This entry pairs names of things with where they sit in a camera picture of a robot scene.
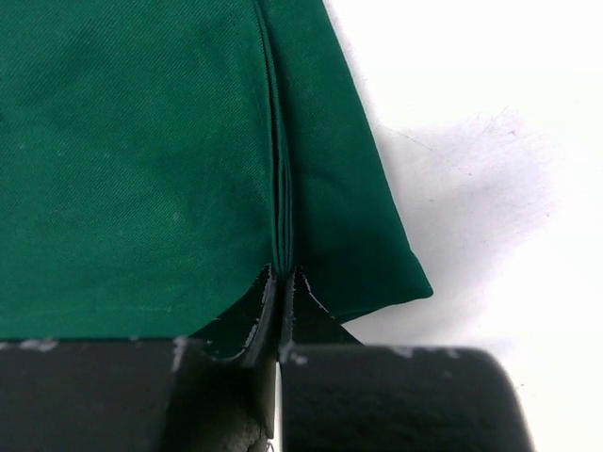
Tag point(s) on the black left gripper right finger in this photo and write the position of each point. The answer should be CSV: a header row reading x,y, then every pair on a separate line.
x,y
306,322

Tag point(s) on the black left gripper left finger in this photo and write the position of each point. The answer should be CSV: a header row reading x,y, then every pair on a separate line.
x,y
241,333

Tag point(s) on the dark green surgical cloth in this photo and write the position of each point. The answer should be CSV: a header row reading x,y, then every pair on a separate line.
x,y
156,155

